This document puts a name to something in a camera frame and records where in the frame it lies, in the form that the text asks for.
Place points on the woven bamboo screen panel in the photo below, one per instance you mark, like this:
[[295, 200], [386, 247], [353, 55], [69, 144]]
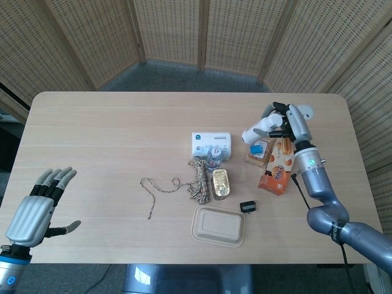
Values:
[[321, 43], [373, 107], [168, 30], [30, 46], [98, 33], [242, 33]]

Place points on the clear cookie pack blue label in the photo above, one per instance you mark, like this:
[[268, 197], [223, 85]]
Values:
[[260, 154]]

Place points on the white tissue pack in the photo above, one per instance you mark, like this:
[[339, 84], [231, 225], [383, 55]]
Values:
[[203, 141]]

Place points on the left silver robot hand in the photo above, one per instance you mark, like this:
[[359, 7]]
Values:
[[29, 220]]

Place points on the small clear water bottle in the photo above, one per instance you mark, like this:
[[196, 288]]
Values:
[[214, 159]]

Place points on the gold rectangular tin can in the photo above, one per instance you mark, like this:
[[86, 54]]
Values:
[[220, 185]]

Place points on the white plastic bottle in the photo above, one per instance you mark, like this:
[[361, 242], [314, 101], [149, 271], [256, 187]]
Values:
[[260, 127]]

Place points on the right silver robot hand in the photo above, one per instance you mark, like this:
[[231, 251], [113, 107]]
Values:
[[298, 122]]

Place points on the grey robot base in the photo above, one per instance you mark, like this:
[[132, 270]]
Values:
[[183, 280]]

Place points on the dark furniture piece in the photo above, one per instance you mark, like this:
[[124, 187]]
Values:
[[10, 144]]

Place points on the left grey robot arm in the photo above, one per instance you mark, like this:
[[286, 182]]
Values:
[[12, 274]]

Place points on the small black clip device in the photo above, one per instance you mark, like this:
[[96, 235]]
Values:
[[247, 207]]

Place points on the orange biscuit box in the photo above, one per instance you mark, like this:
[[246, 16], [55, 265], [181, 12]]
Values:
[[275, 174]]

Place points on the beige paper food tray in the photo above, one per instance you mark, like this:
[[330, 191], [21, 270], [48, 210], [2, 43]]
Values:
[[218, 226]]

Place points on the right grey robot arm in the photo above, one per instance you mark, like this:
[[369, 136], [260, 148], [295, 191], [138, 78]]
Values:
[[318, 183]]

